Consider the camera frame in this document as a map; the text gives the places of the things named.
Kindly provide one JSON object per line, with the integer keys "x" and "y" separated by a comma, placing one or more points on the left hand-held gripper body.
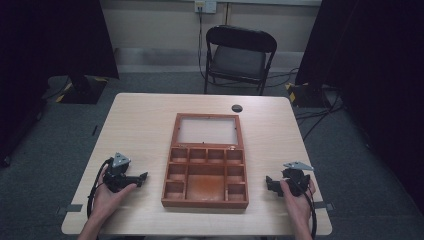
{"x": 117, "y": 176}

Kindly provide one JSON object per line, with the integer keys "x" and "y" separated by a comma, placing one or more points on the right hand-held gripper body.
{"x": 296, "y": 180}

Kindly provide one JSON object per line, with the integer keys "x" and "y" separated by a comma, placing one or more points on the person's left hand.
{"x": 106, "y": 200}

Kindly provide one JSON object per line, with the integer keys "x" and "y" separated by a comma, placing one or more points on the person's right hand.
{"x": 296, "y": 206}

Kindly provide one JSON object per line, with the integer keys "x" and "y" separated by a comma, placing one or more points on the grey tape strip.
{"x": 70, "y": 208}
{"x": 325, "y": 205}

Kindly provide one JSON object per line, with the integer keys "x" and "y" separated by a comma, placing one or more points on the wooden compartment box with lid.
{"x": 205, "y": 186}

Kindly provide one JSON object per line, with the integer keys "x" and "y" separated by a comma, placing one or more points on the black stand base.
{"x": 83, "y": 91}
{"x": 306, "y": 95}

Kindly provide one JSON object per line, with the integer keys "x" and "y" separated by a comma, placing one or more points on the black folding chair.
{"x": 238, "y": 60}

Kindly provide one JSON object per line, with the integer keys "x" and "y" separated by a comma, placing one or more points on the black curtain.
{"x": 373, "y": 50}
{"x": 50, "y": 36}

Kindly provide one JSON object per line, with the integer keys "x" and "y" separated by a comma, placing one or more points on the white wall outlet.
{"x": 205, "y": 6}

